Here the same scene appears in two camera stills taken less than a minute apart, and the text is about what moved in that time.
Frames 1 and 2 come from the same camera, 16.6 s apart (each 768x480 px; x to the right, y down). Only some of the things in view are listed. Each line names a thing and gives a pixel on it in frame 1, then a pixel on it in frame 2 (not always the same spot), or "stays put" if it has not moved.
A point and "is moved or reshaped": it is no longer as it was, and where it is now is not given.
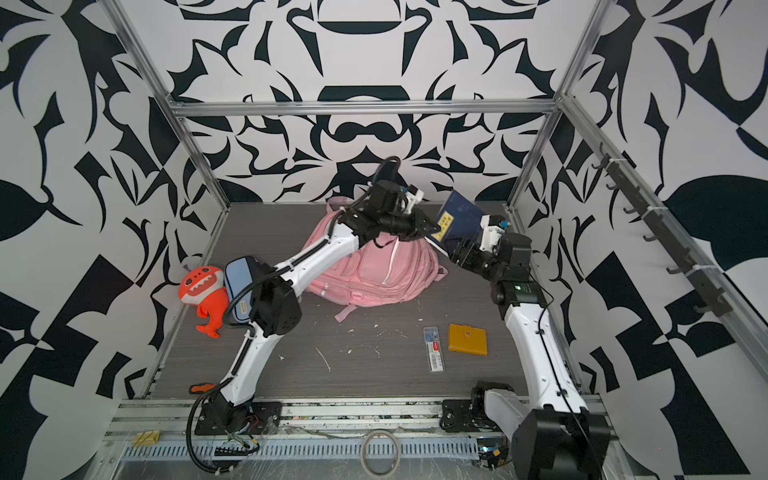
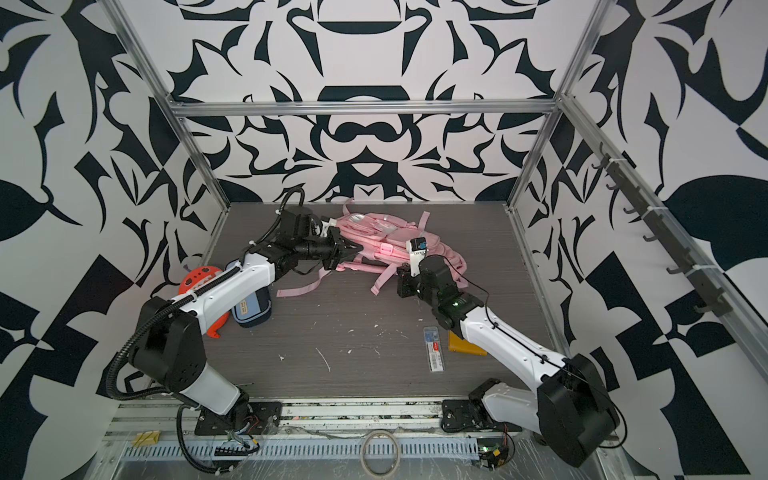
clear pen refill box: (433, 349) stays put
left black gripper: (423, 230) -> (341, 248)
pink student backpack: (381, 272) is moved or reshaped
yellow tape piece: (146, 438) stays put
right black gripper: (464, 252) -> (408, 287)
